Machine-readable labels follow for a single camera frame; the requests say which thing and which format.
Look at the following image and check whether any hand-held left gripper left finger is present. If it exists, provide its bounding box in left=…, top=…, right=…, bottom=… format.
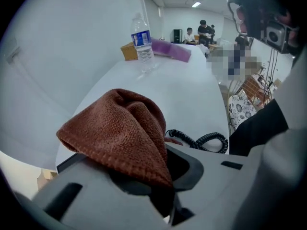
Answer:
left=32, top=156, right=176, bottom=230

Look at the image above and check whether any brown cloth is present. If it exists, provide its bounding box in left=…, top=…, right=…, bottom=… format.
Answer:
left=56, top=88, right=183, bottom=189

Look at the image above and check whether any yellow wire chair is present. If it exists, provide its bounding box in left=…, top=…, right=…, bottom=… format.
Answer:
left=226, top=72, right=273, bottom=131

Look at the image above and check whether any person's black clothing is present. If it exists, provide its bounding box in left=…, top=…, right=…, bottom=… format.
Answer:
left=229, top=99, right=289, bottom=157

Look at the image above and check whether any head-mounted camera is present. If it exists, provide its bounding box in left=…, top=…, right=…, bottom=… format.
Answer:
left=263, top=20, right=300, bottom=55

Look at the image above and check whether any clear plastic water bottle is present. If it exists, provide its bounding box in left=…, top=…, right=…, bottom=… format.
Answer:
left=130, top=12, right=156, bottom=74

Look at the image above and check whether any purple cloth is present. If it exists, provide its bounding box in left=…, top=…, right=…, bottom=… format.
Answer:
left=150, top=37, right=192, bottom=63

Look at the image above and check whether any thin black cable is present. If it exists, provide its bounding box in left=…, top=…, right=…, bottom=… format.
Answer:
left=263, top=48, right=279, bottom=105

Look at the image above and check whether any floral seat cushion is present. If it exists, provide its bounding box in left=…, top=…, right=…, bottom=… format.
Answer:
left=227, top=94, right=257, bottom=130

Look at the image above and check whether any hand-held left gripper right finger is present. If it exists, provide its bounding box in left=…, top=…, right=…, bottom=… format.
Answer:
left=165, top=144, right=264, bottom=230

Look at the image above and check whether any wicker basket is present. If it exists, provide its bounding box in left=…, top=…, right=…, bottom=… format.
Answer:
left=120, top=41, right=139, bottom=61

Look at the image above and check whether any black cabinet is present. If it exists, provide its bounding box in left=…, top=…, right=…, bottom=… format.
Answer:
left=173, top=29, right=183, bottom=44

